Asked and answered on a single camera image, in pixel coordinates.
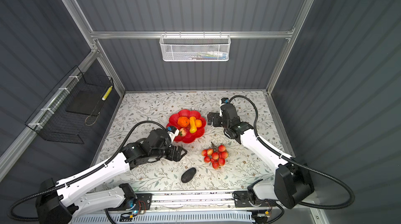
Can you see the dark avocado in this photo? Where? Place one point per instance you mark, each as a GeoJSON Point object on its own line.
{"type": "Point", "coordinates": [188, 175]}

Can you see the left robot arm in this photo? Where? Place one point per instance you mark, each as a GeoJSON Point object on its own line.
{"type": "Point", "coordinates": [75, 196]}

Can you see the black wire basket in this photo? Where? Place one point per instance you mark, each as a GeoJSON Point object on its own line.
{"type": "Point", "coordinates": [70, 115]}

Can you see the yellow corn-like fruit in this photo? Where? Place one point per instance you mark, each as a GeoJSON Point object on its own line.
{"type": "Point", "coordinates": [193, 126]}

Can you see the small orange tangerine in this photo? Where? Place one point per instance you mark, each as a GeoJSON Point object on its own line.
{"type": "Point", "coordinates": [198, 123]}

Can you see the red flower-shaped fruit bowl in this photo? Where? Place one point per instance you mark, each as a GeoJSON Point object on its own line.
{"type": "Point", "coordinates": [190, 137]}

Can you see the aluminium rail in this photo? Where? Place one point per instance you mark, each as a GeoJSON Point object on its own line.
{"type": "Point", "coordinates": [201, 200]}

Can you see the red lychee bunch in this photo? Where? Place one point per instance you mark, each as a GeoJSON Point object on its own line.
{"type": "Point", "coordinates": [216, 155]}

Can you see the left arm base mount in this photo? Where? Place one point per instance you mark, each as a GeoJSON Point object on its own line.
{"type": "Point", "coordinates": [141, 202]}

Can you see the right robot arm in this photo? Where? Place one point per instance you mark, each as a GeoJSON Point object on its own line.
{"type": "Point", "coordinates": [292, 184]}

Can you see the white wire mesh basket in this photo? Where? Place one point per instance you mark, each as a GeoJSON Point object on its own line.
{"type": "Point", "coordinates": [172, 48]}

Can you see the orange bell pepper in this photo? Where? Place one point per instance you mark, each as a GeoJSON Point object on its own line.
{"type": "Point", "coordinates": [183, 121]}

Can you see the black pad in basket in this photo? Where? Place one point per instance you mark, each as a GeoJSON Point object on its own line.
{"type": "Point", "coordinates": [86, 103]}

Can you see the yellow marker pen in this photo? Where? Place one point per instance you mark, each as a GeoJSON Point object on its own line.
{"type": "Point", "coordinates": [107, 93]}

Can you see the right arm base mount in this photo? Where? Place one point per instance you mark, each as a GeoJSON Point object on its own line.
{"type": "Point", "coordinates": [247, 199]}

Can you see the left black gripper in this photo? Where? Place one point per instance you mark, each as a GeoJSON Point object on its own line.
{"type": "Point", "coordinates": [173, 156]}

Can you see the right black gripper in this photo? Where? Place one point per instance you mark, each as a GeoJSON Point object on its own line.
{"type": "Point", "coordinates": [217, 116]}

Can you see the items in white basket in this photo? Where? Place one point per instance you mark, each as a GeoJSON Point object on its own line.
{"type": "Point", "coordinates": [206, 56]}

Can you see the red-yellow strawberry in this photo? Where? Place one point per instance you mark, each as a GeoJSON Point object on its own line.
{"type": "Point", "coordinates": [183, 132]}

